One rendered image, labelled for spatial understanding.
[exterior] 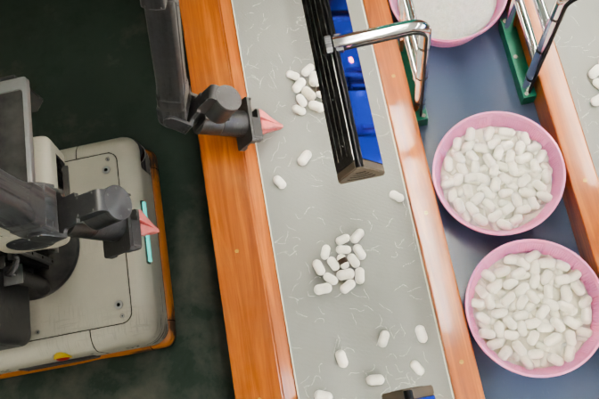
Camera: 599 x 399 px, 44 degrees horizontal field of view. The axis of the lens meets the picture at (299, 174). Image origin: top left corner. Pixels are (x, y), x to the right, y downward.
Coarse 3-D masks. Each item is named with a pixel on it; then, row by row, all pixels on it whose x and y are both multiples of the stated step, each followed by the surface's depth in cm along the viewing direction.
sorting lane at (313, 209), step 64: (256, 0) 173; (256, 64) 168; (320, 128) 162; (384, 128) 160; (320, 192) 158; (384, 192) 156; (320, 256) 153; (384, 256) 152; (320, 320) 150; (384, 320) 148; (320, 384) 146; (384, 384) 144; (448, 384) 143
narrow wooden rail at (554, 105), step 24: (528, 0) 162; (528, 48) 160; (552, 48) 158; (552, 72) 156; (552, 96) 155; (552, 120) 153; (576, 120) 152; (576, 144) 151; (576, 168) 149; (576, 192) 148; (576, 216) 150; (576, 240) 154
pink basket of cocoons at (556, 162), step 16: (496, 112) 155; (464, 128) 157; (528, 128) 155; (448, 144) 157; (544, 144) 154; (560, 160) 150; (432, 176) 153; (560, 176) 150; (560, 192) 148; (448, 208) 150; (544, 208) 151; (464, 224) 149; (528, 224) 149
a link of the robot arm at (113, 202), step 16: (96, 192) 111; (112, 192) 114; (64, 208) 114; (80, 208) 112; (96, 208) 111; (112, 208) 112; (128, 208) 115; (64, 224) 114; (96, 224) 114; (32, 240) 112; (48, 240) 114
